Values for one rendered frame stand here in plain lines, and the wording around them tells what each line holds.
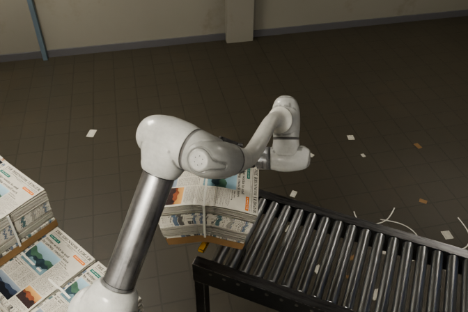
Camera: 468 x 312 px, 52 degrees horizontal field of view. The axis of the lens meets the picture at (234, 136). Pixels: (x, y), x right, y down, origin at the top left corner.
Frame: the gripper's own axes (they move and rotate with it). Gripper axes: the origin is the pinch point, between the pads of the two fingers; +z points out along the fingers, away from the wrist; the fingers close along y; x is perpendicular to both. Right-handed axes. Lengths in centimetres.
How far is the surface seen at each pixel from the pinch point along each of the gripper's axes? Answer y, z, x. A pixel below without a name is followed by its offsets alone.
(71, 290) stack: 43, 55, -33
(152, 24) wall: 84, 113, 328
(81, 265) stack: 43, 55, -21
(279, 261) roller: 52, -29, -8
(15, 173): 15, 89, 7
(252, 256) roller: 51, -17, -7
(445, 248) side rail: 57, -104, 6
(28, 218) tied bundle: 25, 78, -11
